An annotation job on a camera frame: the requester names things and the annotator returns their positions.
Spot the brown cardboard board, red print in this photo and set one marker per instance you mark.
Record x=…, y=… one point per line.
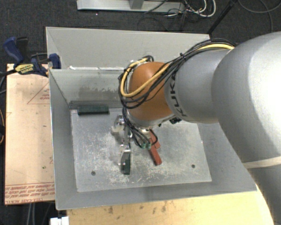
x=28, y=130

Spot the red-brown flat block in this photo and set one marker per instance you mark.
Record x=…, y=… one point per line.
x=156, y=155

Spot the dark green block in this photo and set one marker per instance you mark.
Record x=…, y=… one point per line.
x=93, y=110
x=127, y=165

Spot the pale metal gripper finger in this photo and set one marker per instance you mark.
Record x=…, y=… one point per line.
x=122, y=161

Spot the black cylinder on white bracket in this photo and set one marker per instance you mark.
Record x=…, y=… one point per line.
x=175, y=120

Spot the grey metal bin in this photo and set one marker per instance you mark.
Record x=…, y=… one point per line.
x=93, y=149

